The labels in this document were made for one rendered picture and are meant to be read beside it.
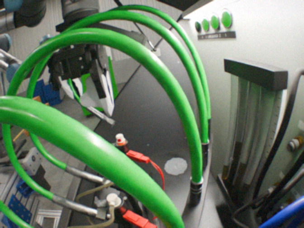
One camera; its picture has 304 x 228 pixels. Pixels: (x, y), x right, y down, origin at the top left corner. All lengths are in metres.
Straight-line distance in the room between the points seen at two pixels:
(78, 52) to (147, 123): 0.49
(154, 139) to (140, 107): 0.17
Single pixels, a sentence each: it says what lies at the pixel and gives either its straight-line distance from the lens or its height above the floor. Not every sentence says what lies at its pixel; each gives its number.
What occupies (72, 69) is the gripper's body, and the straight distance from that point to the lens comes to 0.29.
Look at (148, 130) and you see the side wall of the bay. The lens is 0.70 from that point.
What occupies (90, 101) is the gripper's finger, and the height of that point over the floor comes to 1.25.
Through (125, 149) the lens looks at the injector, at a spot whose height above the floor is 1.12.
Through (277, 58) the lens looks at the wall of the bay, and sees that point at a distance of 0.27.
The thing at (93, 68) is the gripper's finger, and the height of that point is 1.31.
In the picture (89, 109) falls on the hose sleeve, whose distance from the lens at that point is 0.46.
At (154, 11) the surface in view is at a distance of 0.33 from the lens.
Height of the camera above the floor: 1.33
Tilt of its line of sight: 24 degrees down
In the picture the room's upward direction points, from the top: 10 degrees counter-clockwise
